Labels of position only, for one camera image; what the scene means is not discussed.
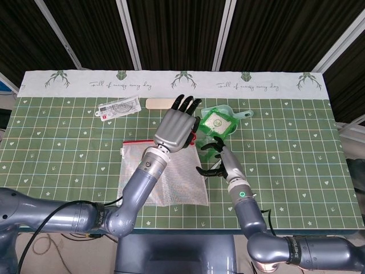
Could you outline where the white aluminium frame post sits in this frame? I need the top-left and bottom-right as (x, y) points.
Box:
(212, 0), (238, 71)
(311, 0), (365, 74)
(115, 0), (143, 71)
(34, 0), (84, 71)

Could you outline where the clear mesh zipper pouch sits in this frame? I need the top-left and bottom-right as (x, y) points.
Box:
(117, 130), (209, 207)

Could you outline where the green-edged clear pouch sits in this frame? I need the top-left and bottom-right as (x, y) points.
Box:
(196, 109), (241, 164)

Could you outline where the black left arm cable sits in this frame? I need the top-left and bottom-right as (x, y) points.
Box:
(15, 198), (122, 274)

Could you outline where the mint green plastic scoop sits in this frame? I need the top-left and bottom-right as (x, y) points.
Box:
(200, 103), (255, 135)

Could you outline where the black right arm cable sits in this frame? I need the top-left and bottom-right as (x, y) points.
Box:
(259, 209), (277, 237)

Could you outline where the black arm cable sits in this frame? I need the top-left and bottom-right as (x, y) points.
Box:
(15, 198), (122, 274)
(259, 209), (277, 237)

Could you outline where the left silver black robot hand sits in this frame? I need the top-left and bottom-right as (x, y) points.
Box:
(152, 94), (203, 152)

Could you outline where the dark grey robot torso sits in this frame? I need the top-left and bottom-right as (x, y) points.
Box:
(116, 235), (238, 274)

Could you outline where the green checked tablecloth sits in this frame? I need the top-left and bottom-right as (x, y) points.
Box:
(0, 70), (359, 231)

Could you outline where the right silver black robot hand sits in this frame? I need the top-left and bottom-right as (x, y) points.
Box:
(196, 136), (246, 184)

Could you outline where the packaged ruler set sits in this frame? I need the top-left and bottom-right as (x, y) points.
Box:
(95, 96), (141, 121)

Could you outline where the wooden flat stick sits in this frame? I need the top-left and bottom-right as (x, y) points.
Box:
(145, 98), (176, 110)

